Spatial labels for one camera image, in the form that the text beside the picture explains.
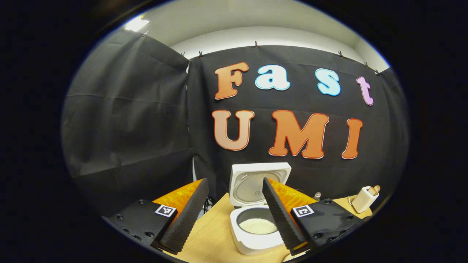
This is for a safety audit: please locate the white rice cooker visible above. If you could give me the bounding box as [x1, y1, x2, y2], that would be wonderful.
[229, 163, 292, 255]

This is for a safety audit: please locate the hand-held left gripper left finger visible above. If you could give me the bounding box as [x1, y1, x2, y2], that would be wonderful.
[102, 178, 210, 255]

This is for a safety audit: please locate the ceiling light panel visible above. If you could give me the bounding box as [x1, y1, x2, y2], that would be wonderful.
[124, 16, 150, 33]

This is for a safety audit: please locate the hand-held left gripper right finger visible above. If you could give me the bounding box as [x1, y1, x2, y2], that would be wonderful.
[262, 178, 366, 256]

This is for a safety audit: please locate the black backdrop cloth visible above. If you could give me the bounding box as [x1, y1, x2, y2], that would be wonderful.
[61, 29, 410, 216]

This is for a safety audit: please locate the white rice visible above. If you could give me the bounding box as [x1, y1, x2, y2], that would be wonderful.
[238, 218, 278, 235]

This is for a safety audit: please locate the white toaster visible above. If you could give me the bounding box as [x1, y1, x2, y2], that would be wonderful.
[352, 185, 380, 214]

